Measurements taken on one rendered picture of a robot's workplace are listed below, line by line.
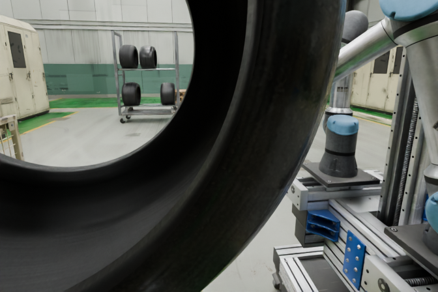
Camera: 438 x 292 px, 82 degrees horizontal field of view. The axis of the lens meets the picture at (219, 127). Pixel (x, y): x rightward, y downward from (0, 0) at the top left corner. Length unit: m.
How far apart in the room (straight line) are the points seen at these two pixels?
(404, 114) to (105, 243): 0.91
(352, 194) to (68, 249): 1.04
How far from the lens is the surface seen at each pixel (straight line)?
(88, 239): 0.42
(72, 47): 12.19
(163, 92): 5.59
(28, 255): 0.43
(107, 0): 12.00
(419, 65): 0.61
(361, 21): 1.13
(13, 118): 1.02
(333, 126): 1.10
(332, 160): 1.13
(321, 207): 1.15
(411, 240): 0.85
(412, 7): 0.59
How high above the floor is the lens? 1.14
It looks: 13 degrees down
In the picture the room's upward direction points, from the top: straight up
